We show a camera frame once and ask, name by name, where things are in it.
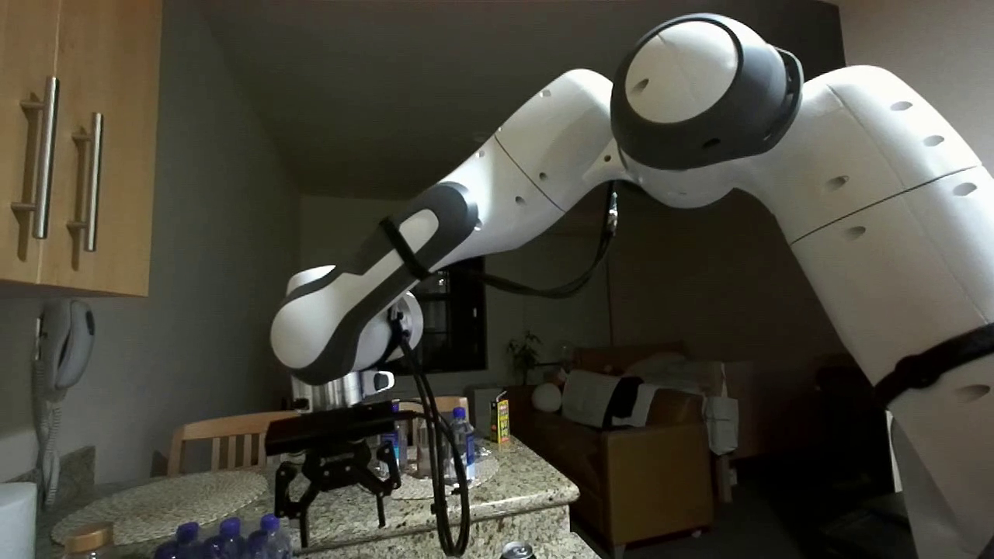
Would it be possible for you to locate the brown sofa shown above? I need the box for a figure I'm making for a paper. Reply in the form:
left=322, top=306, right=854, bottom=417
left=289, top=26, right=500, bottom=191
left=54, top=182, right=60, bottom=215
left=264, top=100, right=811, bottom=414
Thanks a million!
left=512, top=346, right=745, bottom=554

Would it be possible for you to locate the white paper towel roll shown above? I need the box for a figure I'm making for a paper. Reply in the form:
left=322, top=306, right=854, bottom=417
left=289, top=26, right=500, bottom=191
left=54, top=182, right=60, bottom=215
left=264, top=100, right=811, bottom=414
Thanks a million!
left=0, top=482, right=42, bottom=559

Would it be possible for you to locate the potted plant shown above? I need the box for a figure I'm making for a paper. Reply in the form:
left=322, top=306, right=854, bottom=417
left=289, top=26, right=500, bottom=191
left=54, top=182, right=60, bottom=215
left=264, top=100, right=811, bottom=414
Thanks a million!
left=504, top=328, right=546, bottom=388

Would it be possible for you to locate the white and black blanket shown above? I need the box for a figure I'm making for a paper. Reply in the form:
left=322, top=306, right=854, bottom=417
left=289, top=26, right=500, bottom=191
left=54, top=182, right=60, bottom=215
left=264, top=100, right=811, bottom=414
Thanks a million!
left=556, top=367, right=645, bottom=432

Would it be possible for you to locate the granite counter top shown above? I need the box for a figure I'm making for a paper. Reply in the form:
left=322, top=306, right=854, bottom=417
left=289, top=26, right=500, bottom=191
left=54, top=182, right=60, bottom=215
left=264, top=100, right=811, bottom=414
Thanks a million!
left=47, top=469, right=281, bottom=551

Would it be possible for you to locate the white wall phone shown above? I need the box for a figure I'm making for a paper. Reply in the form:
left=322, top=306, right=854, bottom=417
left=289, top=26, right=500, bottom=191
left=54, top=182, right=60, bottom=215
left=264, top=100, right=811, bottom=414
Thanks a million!
left=27, top=297, right=100, bottom=491

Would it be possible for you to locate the metal bar cabinet handle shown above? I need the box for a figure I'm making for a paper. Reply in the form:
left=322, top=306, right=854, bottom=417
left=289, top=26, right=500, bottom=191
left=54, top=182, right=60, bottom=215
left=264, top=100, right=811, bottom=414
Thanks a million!
left=9, top=75, right=62, bottom=245
left=64, top=108, right=105, bottom=259

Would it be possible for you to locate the round white pillow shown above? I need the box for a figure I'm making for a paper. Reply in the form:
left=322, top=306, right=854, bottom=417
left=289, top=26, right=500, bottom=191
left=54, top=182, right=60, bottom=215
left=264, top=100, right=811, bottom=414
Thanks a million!
left=529, top=380, right=564, bottom=420

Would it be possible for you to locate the narrow wooden slatted chair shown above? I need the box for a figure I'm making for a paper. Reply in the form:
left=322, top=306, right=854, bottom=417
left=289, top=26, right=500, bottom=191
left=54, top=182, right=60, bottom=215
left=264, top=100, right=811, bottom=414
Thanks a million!
left=395, top=395, right=472, bottom=459

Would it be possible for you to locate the grey wall outlet plate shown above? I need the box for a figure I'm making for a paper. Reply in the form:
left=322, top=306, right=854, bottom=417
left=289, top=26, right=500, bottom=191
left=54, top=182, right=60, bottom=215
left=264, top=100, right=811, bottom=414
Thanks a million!
left=57, top=444, right=100, bottom=504

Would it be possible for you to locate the narrow wooden cabinet door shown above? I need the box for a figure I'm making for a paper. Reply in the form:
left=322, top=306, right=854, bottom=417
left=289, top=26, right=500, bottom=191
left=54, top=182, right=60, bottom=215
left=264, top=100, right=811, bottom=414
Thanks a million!
left=0, top=0, right=62, bottom=288

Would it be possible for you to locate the wide wooden slatted chair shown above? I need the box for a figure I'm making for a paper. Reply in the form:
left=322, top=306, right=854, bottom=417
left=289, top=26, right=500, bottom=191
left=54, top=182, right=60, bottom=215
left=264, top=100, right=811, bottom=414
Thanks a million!
left=165, top=406, right=312, bottom=482

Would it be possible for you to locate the wide wooden cabinet door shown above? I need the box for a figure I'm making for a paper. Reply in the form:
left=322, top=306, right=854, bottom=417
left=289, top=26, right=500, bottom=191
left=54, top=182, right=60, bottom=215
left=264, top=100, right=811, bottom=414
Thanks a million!
left=38, top=0, right=165, bottom=300

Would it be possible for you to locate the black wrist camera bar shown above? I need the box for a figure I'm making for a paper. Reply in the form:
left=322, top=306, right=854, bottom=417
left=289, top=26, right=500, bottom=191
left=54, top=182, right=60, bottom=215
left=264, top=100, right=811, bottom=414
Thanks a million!
left=260, top=400, right=403, bottom=459

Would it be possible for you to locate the dark window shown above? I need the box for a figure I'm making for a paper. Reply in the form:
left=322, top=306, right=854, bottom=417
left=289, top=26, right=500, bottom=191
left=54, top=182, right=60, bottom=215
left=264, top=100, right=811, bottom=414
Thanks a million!
left=411, top=256, right=491, bottom=380

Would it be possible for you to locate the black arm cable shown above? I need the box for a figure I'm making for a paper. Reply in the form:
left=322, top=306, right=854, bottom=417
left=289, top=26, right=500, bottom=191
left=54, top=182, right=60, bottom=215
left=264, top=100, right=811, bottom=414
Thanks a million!
left=477, top=181, right=623, bottom=300

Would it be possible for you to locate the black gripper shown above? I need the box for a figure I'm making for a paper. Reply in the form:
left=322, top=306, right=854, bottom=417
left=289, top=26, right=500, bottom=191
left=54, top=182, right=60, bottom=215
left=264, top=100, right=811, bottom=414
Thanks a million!
left=269, top=439, right=408, bottom=551

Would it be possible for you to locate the yellow carton box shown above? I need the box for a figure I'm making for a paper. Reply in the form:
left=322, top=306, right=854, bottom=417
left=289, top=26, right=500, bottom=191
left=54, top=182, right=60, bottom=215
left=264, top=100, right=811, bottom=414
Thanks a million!
left=491, top=388, right=516, bottom=450

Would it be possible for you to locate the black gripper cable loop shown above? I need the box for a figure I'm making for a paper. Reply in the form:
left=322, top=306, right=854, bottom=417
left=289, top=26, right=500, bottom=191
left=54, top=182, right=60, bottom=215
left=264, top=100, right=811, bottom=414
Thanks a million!
left=381, top=300, right=476, bottom=559

